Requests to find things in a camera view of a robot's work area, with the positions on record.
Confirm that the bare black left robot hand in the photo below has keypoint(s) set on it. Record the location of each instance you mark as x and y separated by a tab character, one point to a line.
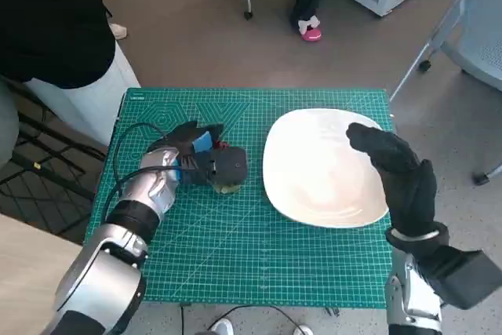
188	137

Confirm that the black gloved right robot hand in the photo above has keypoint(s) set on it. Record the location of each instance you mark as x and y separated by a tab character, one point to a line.
412	194

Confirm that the red toy grape bunch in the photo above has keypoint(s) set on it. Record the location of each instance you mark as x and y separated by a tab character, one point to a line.
227	189

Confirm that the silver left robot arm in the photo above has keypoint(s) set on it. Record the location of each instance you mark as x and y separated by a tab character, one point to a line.
98	272

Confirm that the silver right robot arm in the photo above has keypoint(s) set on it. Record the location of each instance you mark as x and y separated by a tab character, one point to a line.
412	303

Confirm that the white plate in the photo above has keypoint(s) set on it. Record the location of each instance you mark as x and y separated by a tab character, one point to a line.
313	162

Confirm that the green cutting mat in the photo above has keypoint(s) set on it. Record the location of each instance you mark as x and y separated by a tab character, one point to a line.
255	241

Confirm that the black metal rack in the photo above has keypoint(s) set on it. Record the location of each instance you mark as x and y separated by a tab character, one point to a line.
47	167

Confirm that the blue-grey chair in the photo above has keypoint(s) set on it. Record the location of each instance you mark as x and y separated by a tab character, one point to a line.
478	37

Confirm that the white shoe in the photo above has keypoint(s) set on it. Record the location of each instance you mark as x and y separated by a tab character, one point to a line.
303	330
222	328

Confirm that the grey rounded cushion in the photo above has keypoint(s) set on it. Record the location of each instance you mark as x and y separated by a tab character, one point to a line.
8	123

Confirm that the beige wooden board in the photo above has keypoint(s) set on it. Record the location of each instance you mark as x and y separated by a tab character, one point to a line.
27	280

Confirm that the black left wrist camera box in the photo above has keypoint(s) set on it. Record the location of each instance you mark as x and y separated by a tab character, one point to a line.
227	166

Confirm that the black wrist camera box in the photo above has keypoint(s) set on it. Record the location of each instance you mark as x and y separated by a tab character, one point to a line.
463	278
227	166

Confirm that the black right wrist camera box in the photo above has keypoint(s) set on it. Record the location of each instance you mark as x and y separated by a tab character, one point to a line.
463	278

